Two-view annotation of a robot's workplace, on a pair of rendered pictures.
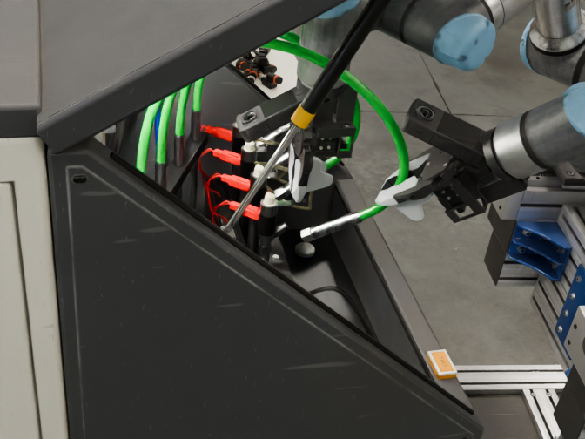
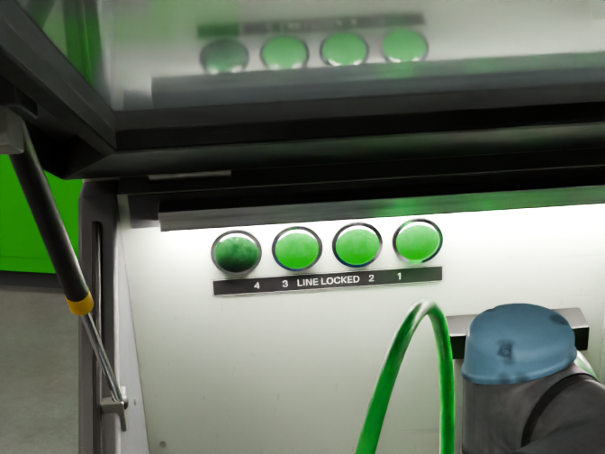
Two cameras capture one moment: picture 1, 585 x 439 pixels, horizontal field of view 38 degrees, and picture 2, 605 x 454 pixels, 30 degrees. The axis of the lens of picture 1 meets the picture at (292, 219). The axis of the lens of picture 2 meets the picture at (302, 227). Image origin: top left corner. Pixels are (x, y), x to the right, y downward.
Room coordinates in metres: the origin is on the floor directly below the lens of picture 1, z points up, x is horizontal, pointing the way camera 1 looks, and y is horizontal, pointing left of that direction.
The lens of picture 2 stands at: (1.16, -0.69, 1.91)
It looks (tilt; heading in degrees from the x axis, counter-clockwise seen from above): 27 degrees down; 106
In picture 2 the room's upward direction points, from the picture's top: 3 degrees counter-clockwise
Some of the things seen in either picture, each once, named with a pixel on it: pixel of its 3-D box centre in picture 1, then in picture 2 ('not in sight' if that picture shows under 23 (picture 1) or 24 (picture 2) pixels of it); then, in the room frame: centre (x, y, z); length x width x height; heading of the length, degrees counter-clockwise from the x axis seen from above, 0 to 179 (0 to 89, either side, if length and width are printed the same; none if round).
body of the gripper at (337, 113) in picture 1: (321, 116); not in sight; (1.12, -0.02, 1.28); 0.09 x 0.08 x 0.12; 108
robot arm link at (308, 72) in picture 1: (322, 65); not in sight; (1.12, -0.02, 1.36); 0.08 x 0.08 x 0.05
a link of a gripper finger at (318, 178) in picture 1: (313, 181); not in sight; (1.10, -0.03, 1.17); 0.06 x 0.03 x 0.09; 108
